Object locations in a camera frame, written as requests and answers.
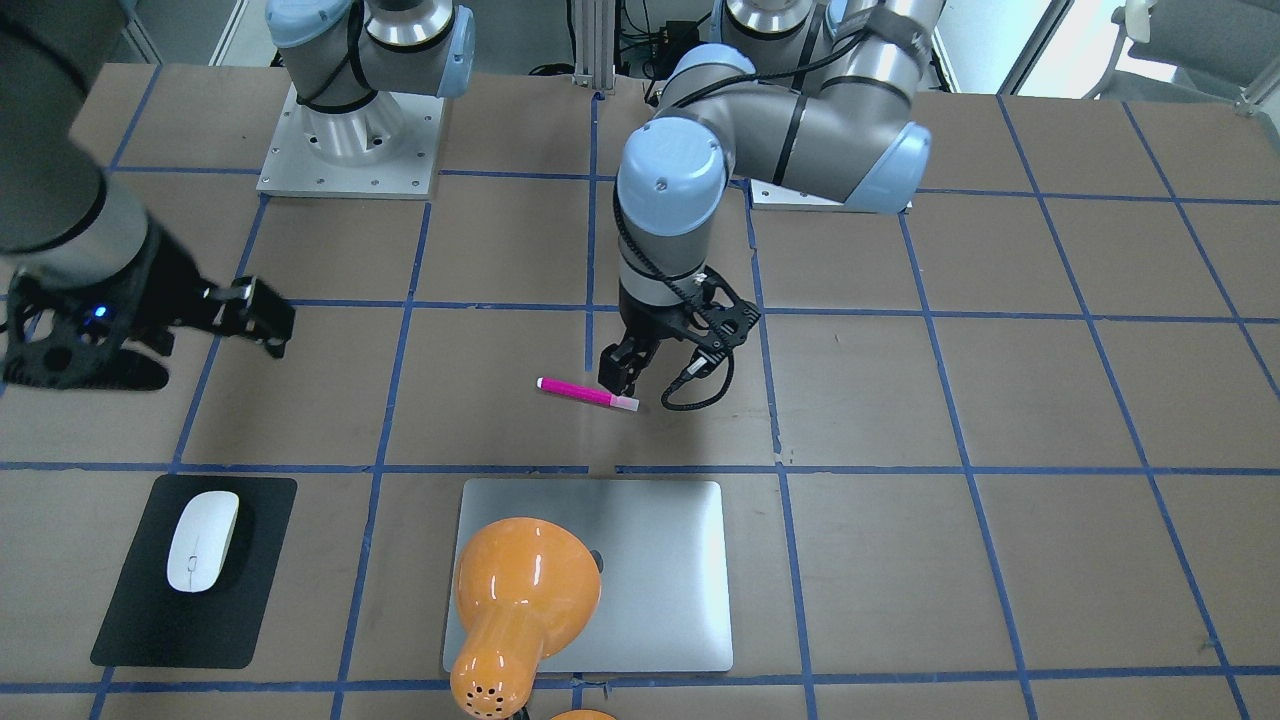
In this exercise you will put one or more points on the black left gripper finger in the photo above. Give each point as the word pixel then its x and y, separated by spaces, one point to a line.
pixel 629 382
pixel 609 377

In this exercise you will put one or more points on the black mousepad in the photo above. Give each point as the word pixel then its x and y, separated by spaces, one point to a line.
pixel 148 624

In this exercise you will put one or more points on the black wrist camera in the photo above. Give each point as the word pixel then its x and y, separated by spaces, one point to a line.
pixel 725 320

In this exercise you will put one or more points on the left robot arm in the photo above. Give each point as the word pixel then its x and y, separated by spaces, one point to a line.
pixel 812 96

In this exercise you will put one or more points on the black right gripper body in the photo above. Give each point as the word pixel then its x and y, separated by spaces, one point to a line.
pixel 165 285

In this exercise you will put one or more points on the orange desk lamp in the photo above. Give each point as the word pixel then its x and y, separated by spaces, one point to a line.
pixel 524 589

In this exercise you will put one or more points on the white computer mouse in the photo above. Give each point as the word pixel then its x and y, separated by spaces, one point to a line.
pixel 201 541

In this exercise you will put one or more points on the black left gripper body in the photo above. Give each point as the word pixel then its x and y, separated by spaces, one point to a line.
pixel 643 322

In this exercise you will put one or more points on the grey chair back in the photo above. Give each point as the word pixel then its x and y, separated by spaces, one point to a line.
pixel 1231 43

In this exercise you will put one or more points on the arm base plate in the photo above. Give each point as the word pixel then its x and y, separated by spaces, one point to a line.
pixel 767 196
pixel 387 150

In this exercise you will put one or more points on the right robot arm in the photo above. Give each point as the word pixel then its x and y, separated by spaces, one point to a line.
pixel 94 270

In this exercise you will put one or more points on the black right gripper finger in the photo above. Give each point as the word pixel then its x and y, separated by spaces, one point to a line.
pixel 276 347
pixel 270 314

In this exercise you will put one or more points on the pink marker pen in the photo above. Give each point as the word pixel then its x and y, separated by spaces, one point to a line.
pixel 589 395

